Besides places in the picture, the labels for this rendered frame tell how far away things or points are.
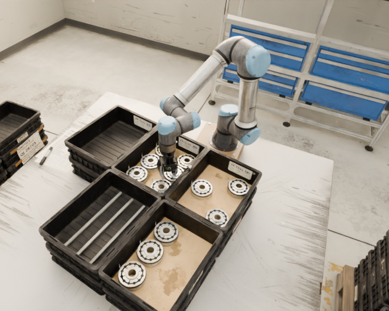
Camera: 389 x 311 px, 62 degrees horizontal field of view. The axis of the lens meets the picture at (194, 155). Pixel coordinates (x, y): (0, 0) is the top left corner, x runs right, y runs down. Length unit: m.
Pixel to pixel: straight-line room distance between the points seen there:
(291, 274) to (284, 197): 0.44
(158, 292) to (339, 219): 1.86
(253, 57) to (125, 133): 0.85
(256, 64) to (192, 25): 2.93
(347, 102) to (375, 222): 1.11
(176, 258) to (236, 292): 0.30
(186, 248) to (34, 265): 0.64
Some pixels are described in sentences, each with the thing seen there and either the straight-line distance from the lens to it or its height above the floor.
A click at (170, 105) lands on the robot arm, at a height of 1.18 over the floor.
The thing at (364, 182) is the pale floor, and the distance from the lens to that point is 3.24.
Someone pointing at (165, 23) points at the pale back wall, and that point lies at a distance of 4.43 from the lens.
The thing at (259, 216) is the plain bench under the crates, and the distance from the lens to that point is 1.69.
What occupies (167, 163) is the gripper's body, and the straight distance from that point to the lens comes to 1.44.
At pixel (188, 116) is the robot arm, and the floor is 1.19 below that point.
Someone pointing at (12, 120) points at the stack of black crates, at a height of 0.49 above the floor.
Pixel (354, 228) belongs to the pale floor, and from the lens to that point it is 2.83.
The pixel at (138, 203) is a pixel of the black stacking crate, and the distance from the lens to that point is 1.50.
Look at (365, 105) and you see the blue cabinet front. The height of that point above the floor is 0.44.
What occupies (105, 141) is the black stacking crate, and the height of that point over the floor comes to 0.83.
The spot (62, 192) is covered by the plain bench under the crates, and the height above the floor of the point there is 0.70.
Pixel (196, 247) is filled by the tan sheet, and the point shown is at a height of 0.83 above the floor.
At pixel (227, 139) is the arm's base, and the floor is 0.86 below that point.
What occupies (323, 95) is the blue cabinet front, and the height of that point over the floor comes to 0.44.
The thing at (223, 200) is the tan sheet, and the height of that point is 0.83.
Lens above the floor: 2.02
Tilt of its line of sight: 44 degrees down
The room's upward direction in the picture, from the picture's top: 7 degrees clockwise
